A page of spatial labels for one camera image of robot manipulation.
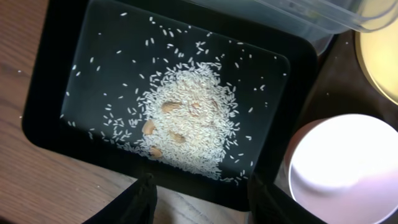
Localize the white bowl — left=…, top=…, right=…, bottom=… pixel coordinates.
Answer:
left=283, top=114, right=397, bottom=224

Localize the black waste tray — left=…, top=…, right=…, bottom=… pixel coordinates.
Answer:
left=22, top=1, right=318, bottom=212

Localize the clear plastic bin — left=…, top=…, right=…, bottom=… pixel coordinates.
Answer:
left=190, top=0, right=397, bottom=43

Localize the pile of rice and nuts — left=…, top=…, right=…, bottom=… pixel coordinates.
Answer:
left=58, top=11, right=289, bottom=187

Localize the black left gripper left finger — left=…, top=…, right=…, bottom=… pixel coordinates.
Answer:
left=83, top=174, right=157, bottom=224

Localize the dark brown serving tray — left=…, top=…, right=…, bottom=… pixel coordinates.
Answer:
left=294, top=31, right=397, bottom=130

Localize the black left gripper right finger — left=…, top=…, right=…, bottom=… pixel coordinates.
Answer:
left=248, top=174, right=325, bottom=224

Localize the yellow plate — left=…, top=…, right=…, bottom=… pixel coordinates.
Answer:
left=355, top=21, right=397, bottom=104

